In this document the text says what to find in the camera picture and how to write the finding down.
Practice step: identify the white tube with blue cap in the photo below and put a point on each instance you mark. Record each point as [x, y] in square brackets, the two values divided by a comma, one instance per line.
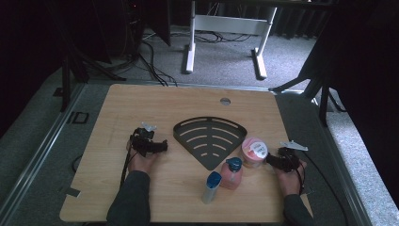
[210, 188]

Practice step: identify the white desk frame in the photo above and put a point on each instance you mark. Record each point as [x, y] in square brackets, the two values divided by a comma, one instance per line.
[232, 25]

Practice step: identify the metal floor rail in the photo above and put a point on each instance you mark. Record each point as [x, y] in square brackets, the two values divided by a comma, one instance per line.
[40, 144]

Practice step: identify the pink pump bottle blue pump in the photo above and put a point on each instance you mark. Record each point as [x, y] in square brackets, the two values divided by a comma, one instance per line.
[230, 179]

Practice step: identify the person's right hand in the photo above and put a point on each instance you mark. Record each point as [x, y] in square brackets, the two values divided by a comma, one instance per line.
[290, 183]

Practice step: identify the grey tape piece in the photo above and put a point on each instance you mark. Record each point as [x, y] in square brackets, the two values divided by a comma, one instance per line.
[70, 191]
[309, 190]

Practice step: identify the black slotted corner shelf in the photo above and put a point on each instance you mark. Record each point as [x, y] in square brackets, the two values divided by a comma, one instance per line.
[189, 138]

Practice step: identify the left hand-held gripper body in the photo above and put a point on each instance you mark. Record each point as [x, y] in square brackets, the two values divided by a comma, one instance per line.
[142, 142]

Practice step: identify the person's left hand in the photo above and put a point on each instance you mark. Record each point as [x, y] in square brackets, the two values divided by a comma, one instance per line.
[141, 163]

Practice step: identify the black rectangular floor frame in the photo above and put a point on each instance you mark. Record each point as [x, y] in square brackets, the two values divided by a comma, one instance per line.
[74, 118]

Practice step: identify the pink jar with white label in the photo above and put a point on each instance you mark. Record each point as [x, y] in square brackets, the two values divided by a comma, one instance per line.
[254, 152]

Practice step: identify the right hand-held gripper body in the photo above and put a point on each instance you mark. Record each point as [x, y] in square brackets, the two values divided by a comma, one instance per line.
[288, 158]

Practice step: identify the black metal stand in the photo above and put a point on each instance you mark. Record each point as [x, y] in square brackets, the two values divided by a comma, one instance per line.
[66, 81]
[323, 103]

